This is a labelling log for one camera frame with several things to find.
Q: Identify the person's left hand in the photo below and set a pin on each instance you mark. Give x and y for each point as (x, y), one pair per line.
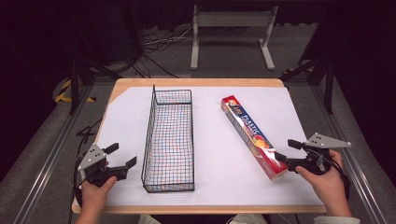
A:
(93, 196)

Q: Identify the white metal stand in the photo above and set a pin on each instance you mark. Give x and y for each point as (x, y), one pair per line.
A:
(233, 19)

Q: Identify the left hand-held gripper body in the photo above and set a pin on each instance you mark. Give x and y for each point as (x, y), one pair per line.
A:
(91, 158)

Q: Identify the aluminium floor rail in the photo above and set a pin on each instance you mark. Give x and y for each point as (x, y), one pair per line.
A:
(348, 137)
(53, 158)

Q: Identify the black tripod stand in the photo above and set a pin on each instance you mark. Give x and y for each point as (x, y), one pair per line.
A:
(74, 84)
(328, 84)

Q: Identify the red plastic wrap box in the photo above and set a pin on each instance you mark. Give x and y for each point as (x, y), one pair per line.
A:
(249, 130)

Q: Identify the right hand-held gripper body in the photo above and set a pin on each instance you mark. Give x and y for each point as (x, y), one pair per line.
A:
(323, 141)

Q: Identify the yellow black hazard tape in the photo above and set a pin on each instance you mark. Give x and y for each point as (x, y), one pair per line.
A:
(63, 93)

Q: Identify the person's right hand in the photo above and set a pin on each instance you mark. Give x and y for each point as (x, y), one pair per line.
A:
(331, 186)

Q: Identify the white paper sheet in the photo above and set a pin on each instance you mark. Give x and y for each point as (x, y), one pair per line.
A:
(214, 161)

